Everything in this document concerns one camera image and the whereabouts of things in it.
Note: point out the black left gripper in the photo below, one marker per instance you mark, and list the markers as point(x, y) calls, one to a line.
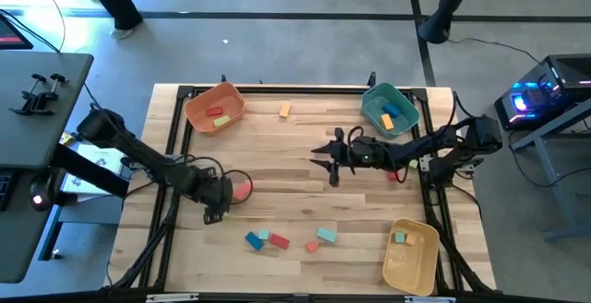
point(210, 190)

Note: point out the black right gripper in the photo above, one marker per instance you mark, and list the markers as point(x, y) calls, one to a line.
point(360, 155)

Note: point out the small teal wooden cube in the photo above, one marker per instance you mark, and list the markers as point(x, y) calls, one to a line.
point(263, 234)
point(399, 237)

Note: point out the red wooden block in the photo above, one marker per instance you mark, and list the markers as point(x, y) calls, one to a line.
point(279, 240)
point(213, 111)
point(391, 176)

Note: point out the yellow-orange wooden block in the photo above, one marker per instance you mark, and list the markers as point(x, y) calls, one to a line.
point(387, 122)
point(285, 109)

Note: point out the light green wooden block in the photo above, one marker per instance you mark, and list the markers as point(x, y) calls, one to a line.
point(221, 120)
point(413, 164)

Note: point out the teal wooden block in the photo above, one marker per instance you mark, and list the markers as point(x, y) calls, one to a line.
point(327, 235)

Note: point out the blue wooden block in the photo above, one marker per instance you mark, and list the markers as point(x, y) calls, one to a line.
point(254, 241)
point(391, 109)

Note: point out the small orange wooden cube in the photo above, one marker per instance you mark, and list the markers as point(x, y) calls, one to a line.
point(410, 239)

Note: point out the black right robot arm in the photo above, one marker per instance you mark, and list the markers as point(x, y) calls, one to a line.
point(429, 146)

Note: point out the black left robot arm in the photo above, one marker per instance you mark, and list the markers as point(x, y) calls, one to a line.
point(138, 153)

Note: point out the coral wooden block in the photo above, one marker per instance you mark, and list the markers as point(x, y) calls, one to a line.
point(242, 191)

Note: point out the teal plastic bin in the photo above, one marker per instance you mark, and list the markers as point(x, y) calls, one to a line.
point(375, 101)

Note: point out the small red wooden cube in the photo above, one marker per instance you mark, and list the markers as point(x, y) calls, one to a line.
point(312, 246)

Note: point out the orange plastic bin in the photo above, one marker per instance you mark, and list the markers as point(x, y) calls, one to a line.
point(231, 102)

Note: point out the white printed paper sheet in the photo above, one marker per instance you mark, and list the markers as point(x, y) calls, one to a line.
point(99, 155)

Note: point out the yellow plastic bin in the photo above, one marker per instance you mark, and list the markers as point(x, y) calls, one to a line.
point(406, 270)

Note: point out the black diagonal bar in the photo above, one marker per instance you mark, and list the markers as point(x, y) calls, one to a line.
point(88, 169)

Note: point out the small yellow object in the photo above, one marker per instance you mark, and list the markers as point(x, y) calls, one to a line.
point(67, 138)

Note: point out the black stand pole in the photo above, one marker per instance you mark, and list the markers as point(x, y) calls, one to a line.
point(443, 12)

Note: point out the black computer mouse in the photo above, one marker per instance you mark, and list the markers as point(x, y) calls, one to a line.
point(40, 197)

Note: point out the dark grey desk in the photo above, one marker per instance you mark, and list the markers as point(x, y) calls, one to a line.
point(37, 132)

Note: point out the black screw clamp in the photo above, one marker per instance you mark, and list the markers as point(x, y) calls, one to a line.
point(28, 97)
point(48, 95)

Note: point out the black computer with lights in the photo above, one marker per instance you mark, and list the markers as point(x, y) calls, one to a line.
point(531, 104)

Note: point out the black keyboard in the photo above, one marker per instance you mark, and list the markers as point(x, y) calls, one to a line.
point(3, 192)

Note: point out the black monitor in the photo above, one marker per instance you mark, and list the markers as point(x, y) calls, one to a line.
point(11, 35)

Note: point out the black metal table frame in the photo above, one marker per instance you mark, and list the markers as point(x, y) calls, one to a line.
point(300, 90)

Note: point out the silver metal bracket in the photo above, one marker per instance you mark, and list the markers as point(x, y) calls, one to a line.
point(429, 299)
point(171, 297)

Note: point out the grey metal desk frame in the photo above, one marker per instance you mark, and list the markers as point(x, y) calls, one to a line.
point(549, 126)

